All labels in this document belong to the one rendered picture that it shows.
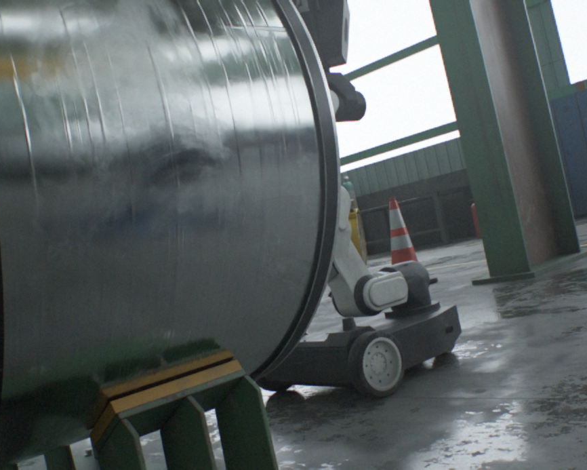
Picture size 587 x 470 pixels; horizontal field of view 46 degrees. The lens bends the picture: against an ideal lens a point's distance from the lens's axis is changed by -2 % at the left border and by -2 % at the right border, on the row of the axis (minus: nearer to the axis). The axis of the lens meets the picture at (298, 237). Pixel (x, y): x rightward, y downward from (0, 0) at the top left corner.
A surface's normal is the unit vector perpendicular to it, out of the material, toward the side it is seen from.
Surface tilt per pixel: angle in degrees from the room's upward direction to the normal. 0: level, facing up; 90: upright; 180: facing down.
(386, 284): 90
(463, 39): 90
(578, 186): 90
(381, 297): 90
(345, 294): 100
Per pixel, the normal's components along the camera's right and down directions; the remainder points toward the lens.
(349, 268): 0.61, -0.14
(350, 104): 0.63, 0.26
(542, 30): -0.71, 0.15
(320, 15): -0.18, 0.02
